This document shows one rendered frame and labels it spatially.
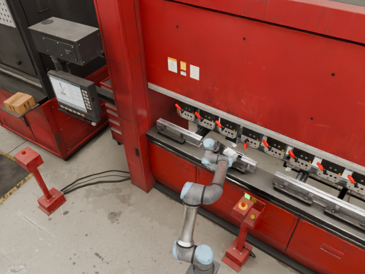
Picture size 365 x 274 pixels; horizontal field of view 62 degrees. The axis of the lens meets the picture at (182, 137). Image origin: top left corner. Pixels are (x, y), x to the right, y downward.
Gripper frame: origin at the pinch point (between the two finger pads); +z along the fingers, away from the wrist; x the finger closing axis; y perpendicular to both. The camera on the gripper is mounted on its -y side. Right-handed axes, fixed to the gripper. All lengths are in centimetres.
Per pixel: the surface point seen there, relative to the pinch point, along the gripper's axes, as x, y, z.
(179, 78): 50, 34, -39
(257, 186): -33.2, -6.7, 17.3
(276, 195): -49, -5, 19
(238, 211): -33.1, -31.6, 8.9
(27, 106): 187, -64, -54
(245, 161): -14.0, 4.9, 14.6
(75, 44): 92, 11, -104
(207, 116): 22.8, 20.3, -15.9
